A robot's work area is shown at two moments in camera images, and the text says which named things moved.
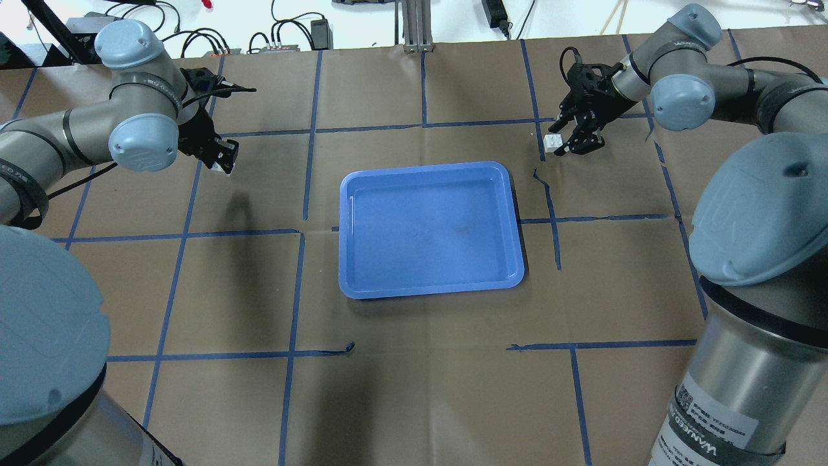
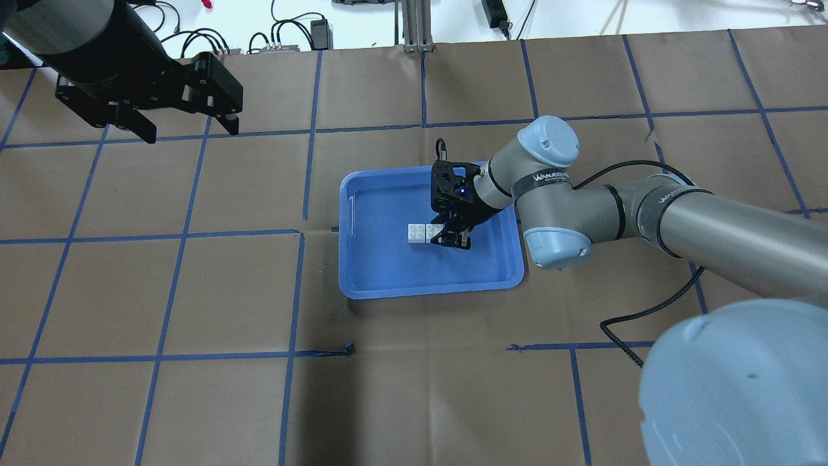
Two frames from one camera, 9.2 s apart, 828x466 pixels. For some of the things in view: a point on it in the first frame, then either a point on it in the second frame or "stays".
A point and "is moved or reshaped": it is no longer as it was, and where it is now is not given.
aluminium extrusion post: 416,23 stays
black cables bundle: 277,24 stays
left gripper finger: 584,143 -> 454,237
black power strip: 496,15 stays
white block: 552,142 is moved or reshaped
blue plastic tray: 428,230 stays
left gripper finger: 559,125 -> 444,228
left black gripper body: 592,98 -> 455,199
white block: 218,167 -> 416,233
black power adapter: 321,35 stays
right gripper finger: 227,154 -> 217,91
